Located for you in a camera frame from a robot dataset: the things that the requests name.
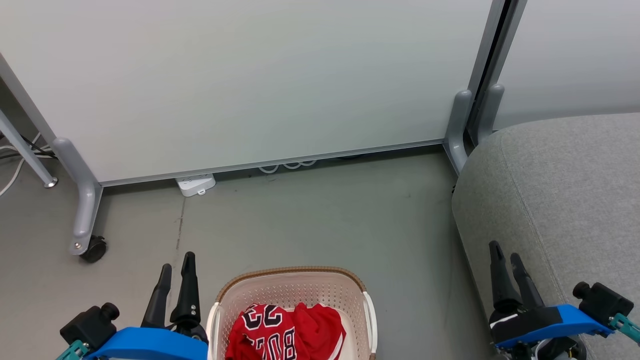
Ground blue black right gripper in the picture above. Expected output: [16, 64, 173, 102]
[488, 240, 614, 350]

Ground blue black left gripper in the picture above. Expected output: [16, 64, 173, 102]
[85, 251, 209, 360]

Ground red basketball jersey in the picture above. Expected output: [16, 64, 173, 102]
[225, 302, 347, 360]

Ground grey fabric sofa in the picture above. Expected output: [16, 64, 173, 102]
[451, 112, 640, 360]

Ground black castor wheel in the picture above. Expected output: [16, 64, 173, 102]
[80, 235, 108, 264]

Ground white power strip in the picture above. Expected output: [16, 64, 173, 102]
[175, 173, 217, 198]

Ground beige perforated laundry basket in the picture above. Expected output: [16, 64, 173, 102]
[206, 266, 378, 360]

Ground grey partition foot with castor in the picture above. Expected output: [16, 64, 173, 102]
[52, 137, 104, 257]

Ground grey metal table leg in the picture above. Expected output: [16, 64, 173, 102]
[0, 110, 59, 189]

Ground wide white partition panel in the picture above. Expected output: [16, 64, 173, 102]
[0, 0, 508, 187]

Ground narrow white partition panel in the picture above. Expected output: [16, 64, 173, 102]
[492, 0, 640, 132]

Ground white coiled cable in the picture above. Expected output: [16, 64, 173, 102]
[258, 158, 319, 175]

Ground black and white floor cables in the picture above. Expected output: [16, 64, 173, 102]
[0, 132, 57, 197]

